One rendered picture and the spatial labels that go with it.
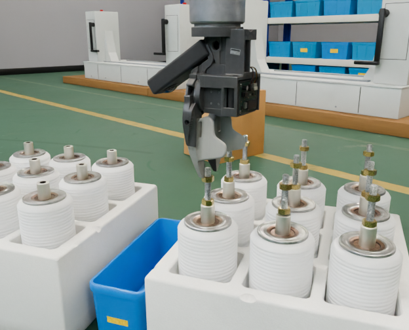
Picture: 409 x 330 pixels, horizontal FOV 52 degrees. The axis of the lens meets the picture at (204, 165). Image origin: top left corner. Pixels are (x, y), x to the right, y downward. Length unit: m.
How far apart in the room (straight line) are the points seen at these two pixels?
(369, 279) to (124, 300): 0.40
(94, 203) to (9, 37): 6.12
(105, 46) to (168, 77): 4.39
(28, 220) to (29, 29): 6.31
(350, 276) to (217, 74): 0.33
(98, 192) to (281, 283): 0.43
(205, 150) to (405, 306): 0.35
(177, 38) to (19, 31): 3.57
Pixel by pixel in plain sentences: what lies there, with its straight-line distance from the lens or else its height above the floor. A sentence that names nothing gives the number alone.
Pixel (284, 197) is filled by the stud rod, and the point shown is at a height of 0.31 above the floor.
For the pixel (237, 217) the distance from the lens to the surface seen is 0.74.
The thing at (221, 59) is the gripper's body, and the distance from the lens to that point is 0.59.
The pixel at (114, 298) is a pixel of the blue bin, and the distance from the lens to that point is 0.78.
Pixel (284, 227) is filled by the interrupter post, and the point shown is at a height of 0.26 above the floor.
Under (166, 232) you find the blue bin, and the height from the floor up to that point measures 0.09.
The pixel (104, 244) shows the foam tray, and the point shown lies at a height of 0.14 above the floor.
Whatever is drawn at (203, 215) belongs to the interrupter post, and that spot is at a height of 0.27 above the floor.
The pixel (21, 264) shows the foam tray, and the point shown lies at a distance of 0.81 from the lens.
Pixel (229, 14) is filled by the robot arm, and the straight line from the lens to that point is 0.57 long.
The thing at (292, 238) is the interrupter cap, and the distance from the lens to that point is 0.63.
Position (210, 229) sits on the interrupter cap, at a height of 0.25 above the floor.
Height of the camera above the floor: 0.53
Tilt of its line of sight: 17 degrees down
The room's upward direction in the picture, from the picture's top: straight up
